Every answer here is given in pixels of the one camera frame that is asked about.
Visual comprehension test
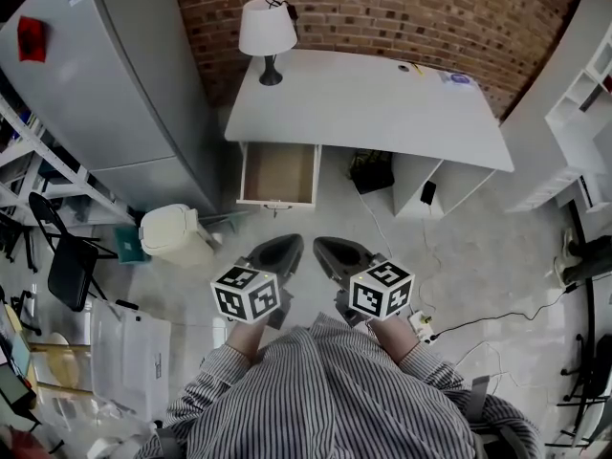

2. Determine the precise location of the white desk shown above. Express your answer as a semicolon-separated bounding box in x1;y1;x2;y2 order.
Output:
223;48;515;220

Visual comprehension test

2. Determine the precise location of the person's left forearm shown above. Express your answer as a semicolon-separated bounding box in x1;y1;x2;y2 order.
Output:
227;320;270;368

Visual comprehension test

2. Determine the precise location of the black wire basket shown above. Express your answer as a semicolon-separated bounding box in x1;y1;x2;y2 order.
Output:
348;149;396;196

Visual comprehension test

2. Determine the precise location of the wooden drawer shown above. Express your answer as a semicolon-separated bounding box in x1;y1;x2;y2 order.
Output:
235;142;322;220

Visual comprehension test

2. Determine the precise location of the clear plastic storage box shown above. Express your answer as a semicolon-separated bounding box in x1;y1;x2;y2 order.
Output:
89;298;174;421

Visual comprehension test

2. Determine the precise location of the red paper sheet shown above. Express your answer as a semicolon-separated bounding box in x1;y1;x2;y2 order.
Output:
17;15;50;63

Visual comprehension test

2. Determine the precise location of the white power strip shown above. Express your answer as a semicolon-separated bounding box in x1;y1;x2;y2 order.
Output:
408;309;439;346

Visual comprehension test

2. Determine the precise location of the black wheeled chair base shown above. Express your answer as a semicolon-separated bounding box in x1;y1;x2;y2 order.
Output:
557;333;612;448

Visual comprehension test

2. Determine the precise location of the white shade table lamp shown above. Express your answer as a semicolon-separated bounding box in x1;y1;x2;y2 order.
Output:
237;0;299;87

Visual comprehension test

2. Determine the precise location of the small screen device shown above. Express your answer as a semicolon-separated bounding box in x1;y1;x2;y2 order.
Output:
0;363;37;408

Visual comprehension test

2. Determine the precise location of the wooden stool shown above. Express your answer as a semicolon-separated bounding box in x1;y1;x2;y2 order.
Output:
28;331;93;394

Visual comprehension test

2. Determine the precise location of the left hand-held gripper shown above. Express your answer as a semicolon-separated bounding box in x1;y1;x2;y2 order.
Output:
209;233;306;331

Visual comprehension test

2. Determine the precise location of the person's right forearm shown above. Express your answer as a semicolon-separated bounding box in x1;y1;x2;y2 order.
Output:
367;316;423;365

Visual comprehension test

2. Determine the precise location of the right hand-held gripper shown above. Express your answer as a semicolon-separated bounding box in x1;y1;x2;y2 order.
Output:
313;235;416;330

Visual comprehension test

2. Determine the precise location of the white shelving rack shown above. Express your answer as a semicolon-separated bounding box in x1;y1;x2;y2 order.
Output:
0;93;138;230

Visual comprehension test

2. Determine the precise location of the white bookcase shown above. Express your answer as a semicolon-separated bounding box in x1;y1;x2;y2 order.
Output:
499;0;612;215

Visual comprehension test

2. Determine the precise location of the black folding chair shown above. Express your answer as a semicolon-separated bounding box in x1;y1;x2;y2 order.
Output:
27;191;119;314

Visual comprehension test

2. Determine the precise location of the cream lidded trash bin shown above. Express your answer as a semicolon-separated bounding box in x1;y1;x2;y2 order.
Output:
138;203;217;270

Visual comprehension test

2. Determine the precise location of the person's striped shirt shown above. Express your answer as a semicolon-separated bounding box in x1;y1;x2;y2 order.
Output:
136;311;547;459

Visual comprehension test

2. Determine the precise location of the white and blue packet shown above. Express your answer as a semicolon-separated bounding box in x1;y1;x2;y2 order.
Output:
437;70;475;91

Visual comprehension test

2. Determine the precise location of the grey refrigerator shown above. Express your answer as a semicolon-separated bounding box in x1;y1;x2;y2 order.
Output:
0;0;222;217

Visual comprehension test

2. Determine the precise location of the black floor cable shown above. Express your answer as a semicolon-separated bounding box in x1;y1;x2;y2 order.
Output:
429;282;580;341

